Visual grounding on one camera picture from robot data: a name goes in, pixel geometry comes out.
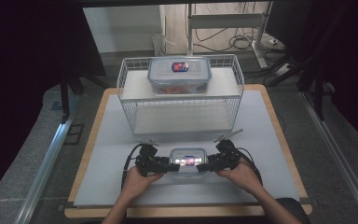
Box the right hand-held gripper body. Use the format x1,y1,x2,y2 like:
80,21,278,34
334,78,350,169
208,129,245,172

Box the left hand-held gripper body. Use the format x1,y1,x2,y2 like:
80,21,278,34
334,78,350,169
134,139,171,177

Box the small clear plastic container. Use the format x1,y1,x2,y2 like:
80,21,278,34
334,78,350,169
169,147,208,182

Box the white wire two-tier rack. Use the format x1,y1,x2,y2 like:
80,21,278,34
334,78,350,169
117,54,245,135

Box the large clear plastic container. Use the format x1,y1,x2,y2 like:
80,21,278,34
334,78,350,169
146,56,213,95

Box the person's left hand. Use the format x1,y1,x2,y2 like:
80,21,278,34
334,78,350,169
120,165,165,203

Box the person's right hand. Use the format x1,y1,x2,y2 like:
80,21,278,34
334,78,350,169
215,158,263,195

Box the light grey table mat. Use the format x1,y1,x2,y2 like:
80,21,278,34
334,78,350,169
73,90,301,208

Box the white power strip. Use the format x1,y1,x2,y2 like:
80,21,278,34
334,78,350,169
274,63,294,77

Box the black tripod stand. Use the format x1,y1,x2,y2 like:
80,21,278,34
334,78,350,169
58,70,87,124
297,60,337,121

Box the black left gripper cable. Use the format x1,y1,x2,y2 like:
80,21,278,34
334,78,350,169
120,144,145,191

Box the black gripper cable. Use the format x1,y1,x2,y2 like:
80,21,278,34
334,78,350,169
237,147,264,187
120,144,145,191

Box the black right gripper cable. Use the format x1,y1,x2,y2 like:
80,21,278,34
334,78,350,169
237,147,264,187

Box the black floor frame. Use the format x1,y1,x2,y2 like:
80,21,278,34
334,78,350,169
62,123,85,146

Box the aluminium floor rail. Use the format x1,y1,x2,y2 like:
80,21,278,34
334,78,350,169
301,91,358,224
13,119,76,224

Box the bundle of black floor cables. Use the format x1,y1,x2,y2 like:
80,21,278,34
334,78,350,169
195,27,286,54

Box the white metal stand frame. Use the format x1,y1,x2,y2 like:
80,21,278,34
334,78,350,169
185,2,270,70

